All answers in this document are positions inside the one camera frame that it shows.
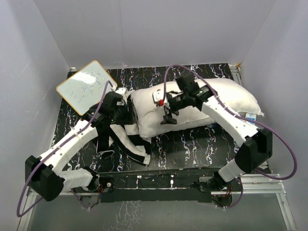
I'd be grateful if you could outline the black white striped pillowcase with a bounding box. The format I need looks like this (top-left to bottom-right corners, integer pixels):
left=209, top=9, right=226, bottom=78
left=94, top=96, right=151, bottom=166

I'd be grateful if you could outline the white pillow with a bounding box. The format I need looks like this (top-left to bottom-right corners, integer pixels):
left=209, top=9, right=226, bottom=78
left=131, top=78, right=264, bottom=138

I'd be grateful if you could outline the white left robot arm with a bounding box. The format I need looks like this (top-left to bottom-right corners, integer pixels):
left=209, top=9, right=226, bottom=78
left=25, top=88, right=127, bottom=202

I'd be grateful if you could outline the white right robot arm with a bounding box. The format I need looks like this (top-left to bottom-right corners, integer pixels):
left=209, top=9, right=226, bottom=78
left=153, top=75, right=272, bottom=191

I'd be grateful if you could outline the yellow framed whiteboard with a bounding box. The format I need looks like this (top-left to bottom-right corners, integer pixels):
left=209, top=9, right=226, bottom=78
left=56, top=60, right=117, bottom=116

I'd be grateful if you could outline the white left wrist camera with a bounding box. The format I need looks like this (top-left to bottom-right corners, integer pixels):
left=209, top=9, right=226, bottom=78
left=115, top=87, right=128, bottom=95

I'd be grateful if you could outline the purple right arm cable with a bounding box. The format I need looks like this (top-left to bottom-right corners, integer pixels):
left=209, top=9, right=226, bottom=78
left=164, top=64, right=296, bottom=207

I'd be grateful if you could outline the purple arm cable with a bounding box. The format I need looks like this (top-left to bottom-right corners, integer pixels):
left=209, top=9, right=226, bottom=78
left=17, top=80, right=116, bottom=218
left=164, top=64, right=296, bottom=207

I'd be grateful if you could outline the aluminium table frame rail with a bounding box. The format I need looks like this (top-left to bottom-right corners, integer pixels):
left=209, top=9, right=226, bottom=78
left=18, top=172, right=297, bottom=231

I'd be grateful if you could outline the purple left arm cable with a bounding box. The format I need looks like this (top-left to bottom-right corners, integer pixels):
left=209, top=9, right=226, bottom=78
left=17, top=80, right=116, bottom=218

